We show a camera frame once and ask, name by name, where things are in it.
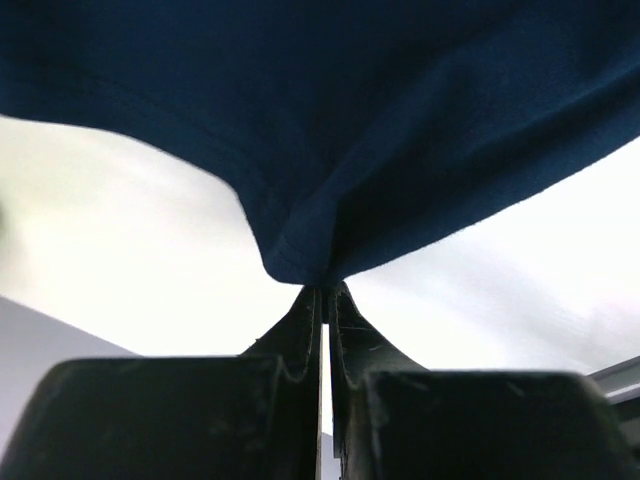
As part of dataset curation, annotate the right aluminium side rail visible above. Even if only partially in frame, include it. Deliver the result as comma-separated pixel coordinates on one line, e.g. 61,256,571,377
588,357,640,424

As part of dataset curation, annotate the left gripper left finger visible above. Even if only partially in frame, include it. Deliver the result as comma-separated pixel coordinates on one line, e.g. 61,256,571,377
1,287,323,480

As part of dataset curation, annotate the navy blue t shirt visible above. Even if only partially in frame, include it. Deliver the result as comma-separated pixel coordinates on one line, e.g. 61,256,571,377
1,1,639,285

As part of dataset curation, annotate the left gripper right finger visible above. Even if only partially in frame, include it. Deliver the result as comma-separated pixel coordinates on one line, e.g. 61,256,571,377
325,284,639,479

